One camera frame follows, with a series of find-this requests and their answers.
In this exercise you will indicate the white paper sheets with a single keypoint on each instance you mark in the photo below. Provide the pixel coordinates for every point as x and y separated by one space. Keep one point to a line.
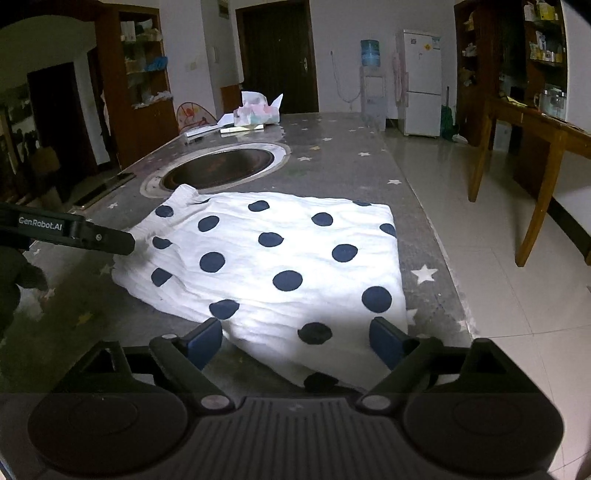
226 119

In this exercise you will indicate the wooden side table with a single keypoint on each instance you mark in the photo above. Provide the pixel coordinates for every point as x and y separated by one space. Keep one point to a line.
538 155

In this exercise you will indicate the right dark wooden cabinet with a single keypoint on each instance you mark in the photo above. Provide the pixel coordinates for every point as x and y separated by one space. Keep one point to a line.
515 49

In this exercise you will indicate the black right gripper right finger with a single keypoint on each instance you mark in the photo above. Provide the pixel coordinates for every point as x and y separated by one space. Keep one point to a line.
409 360

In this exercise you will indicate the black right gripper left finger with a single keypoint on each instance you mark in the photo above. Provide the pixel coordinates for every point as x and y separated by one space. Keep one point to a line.
181 361

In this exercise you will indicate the white refrigerator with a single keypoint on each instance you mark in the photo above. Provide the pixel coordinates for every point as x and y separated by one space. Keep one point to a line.
421 82

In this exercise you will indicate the round induction cooker inset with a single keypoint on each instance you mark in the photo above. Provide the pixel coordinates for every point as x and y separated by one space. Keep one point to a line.
217 169

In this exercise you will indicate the left wooden shelf cabinet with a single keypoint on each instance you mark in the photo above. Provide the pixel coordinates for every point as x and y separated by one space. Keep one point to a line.
135 80

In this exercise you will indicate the dark wooden door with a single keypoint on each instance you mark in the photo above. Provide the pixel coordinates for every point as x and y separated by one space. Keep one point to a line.
277 53

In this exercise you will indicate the glass jar on side table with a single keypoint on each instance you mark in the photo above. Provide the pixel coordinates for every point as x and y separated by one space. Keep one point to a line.
551 102

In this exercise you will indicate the black smartphone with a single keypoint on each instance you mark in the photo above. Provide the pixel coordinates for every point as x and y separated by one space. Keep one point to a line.
102 190

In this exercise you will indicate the black gloved left hand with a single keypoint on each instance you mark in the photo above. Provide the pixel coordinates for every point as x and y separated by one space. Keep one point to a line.
16 273

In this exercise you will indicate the white navy polka dot cloth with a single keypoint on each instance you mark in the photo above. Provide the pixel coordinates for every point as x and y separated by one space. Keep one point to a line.
295 281

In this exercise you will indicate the water dispenser with blue bottle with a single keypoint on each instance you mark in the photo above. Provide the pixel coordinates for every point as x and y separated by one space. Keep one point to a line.
373 84

